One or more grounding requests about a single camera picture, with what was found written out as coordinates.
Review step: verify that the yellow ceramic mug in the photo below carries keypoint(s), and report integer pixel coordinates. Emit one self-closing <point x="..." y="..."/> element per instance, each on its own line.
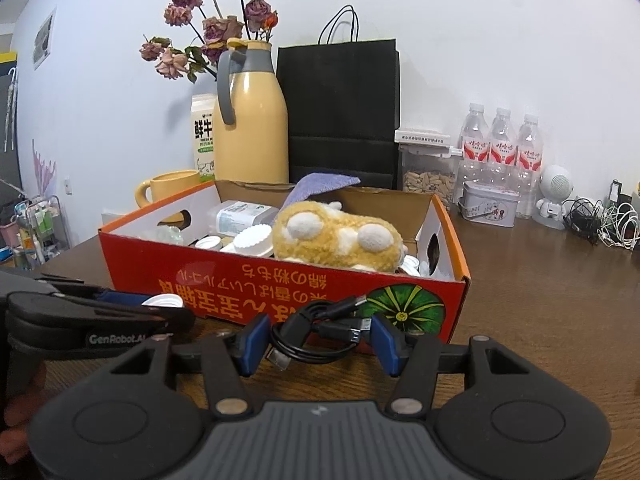
<point x="165" y="185"/>

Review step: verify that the small white robot figure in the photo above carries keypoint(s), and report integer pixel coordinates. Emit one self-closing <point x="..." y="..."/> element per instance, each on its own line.
<point x="556" y="186"/>

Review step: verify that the purple cloth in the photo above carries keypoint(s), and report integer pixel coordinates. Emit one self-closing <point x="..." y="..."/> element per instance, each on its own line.
<point x="318" y="183"/>

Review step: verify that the water bottle middle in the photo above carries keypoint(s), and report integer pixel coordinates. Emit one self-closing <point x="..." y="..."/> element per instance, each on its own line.
<point x="502" y="149"/>

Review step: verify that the yellow thermos jug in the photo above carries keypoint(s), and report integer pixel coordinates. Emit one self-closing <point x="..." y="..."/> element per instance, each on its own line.
<point x="250" y="117"/>

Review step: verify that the white flat box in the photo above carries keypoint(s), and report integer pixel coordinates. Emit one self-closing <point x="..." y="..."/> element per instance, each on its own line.
<point x="422" y="137"/>

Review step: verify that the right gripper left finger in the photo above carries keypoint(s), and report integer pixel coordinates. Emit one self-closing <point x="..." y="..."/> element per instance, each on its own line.
<point x="223" y="361"/>

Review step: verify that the water bottle right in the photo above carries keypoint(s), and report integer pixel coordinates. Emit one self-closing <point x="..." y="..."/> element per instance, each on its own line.
<point x="528" y="164"/>

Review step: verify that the small printed tin box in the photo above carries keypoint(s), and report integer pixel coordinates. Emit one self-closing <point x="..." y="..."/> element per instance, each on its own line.
<point x="489" y="204"/>

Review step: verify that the pale pink ribbed lid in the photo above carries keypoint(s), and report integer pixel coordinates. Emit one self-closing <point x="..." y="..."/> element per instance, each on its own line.
<point x="164" y="301"/>

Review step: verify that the clear seed container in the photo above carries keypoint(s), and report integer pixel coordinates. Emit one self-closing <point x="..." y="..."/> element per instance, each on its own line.
<point x="429" y="170"/>

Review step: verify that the white tissue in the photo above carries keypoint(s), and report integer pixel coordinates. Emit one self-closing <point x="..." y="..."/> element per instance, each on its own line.
<point x="229" y="248"/>

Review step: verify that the yellow white plush alpaca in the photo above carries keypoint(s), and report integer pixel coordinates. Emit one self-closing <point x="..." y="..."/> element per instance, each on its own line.
<point x="324" y="235"/>

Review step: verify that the large white ribbed lid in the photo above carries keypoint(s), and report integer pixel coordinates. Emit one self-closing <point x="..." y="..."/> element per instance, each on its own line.
<point x="255" y="241"/>

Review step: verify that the black paper bag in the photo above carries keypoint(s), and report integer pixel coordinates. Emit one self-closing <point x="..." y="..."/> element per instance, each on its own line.
<point x="343" y="99"/>

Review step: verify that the person left hand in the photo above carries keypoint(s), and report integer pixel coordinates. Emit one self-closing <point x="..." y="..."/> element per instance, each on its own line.
<point x="17" y="415"/>

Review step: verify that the white milk carton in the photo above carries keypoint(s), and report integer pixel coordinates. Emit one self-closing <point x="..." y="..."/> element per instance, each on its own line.
<point x="202" y="123"/>

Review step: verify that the red orange cardboard box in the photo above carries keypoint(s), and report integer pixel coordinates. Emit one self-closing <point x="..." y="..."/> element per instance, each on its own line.
<point x="235" y="288"/>

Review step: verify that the dried rose bouquet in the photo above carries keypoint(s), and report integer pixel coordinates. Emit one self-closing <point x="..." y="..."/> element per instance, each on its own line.
<point x="212" y="31"/>

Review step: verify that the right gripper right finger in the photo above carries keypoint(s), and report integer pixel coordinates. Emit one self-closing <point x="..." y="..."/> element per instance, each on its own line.
<point x="416" y="362"/>

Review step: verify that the water bottle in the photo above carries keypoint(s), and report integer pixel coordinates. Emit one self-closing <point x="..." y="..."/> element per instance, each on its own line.
<point x="502" y="149"/>
<point x="528" y="164"/>
<point x="475" y="147"/>

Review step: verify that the white round disc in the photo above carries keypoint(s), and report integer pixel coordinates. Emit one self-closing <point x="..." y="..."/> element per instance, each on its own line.
<point x="210" y="242"/>

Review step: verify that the clear cotton swab box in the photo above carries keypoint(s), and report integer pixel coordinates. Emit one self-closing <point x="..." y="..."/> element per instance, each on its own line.
<point x="231" y="217"/>

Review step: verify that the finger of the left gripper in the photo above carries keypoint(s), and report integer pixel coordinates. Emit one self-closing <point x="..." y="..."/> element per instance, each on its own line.
<point x="170" y="319"/>
<point x="116" y="297"/>

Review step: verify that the water bottle left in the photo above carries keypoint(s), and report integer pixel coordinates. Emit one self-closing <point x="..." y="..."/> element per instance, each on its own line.
<point x="475" y="147"/>

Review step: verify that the white cap in box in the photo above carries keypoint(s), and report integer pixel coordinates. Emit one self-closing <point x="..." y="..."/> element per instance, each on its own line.
<point x="414" y="266"/>

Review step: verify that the iridescent plastic bag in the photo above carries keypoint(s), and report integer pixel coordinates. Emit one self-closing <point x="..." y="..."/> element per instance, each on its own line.
<point x="169" y="235"/>

